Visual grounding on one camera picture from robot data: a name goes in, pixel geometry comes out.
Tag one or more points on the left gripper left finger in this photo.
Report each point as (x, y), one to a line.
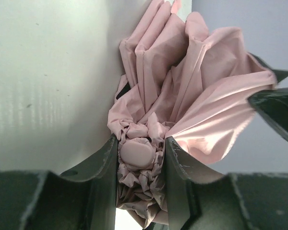
(81, 198)

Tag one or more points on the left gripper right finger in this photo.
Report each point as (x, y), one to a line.
(200, 198)

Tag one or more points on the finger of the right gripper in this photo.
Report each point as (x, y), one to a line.
(280, 74)
(272, 106)

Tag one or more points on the pink folding umbrella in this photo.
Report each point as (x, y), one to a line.
(180, 81)

